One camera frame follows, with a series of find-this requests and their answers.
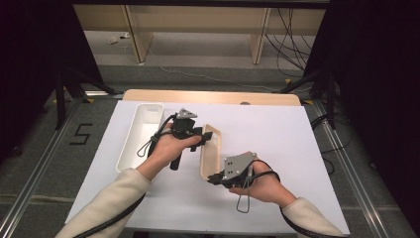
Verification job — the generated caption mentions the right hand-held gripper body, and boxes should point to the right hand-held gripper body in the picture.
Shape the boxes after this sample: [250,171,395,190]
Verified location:
[216,151,259,190]

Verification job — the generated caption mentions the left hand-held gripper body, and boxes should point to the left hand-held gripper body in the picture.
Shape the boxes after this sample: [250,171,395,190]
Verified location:
[168,107,204,172]

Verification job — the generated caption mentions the white plastic storage bin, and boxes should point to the white plastic storage bin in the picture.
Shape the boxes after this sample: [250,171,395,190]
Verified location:
[115,102,165,174]

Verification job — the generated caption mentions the person's left hand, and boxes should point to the person's left hand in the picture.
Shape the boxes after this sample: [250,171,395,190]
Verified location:
[146,122,203,174]

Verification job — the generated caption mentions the person's right hand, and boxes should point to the person's right hand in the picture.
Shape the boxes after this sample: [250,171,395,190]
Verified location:
[229,160,297,208]

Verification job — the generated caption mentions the light wooden table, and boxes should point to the light wooden table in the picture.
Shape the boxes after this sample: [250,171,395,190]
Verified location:
[122,88,301,107]

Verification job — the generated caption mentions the white table board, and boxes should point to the white table board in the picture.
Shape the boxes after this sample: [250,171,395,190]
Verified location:
[64,99,351,236]

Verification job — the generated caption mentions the wooden desk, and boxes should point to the wooden desk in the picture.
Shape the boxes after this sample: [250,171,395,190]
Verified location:
[72,3,326,65]

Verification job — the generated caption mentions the black metal stand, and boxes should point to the black metal stand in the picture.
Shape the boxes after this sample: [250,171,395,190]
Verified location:
[280,67,338,130]
[53,65,125,130]

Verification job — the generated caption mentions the black curtain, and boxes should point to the black curtain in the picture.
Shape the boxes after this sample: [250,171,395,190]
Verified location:
[303,0,420,229]
[0,0,107,162]

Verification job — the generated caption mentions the right hand-held gripper cable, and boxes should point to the right hand-held gripper cable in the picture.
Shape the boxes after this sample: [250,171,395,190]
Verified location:
[235,160,345,238]

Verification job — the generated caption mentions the hand-held gripper cable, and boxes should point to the hand-held gripper cable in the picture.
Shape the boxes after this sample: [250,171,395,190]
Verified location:
[235,160,345,238]
[72,113,178,238]

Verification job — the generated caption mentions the left hand-held gripper cable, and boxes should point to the left hand-held gripper cable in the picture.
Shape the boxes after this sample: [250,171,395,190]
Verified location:
[72,113,178,238]

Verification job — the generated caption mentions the white floor cable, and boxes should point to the white floor cable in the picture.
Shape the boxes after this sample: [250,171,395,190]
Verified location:
[147,46,313,93]

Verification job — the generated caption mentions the black floor cables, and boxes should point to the black floor cables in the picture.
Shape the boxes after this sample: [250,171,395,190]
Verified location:
[310,113,355,176]

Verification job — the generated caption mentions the aluminium floor rail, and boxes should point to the aluminium floor rail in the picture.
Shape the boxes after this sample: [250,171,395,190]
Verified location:
[313,98,391,238]
[0,98,83,238]

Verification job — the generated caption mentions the bundle of black hanging cables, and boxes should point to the bundle of black hanging cables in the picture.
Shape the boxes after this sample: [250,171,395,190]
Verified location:
[265,8,315,78]

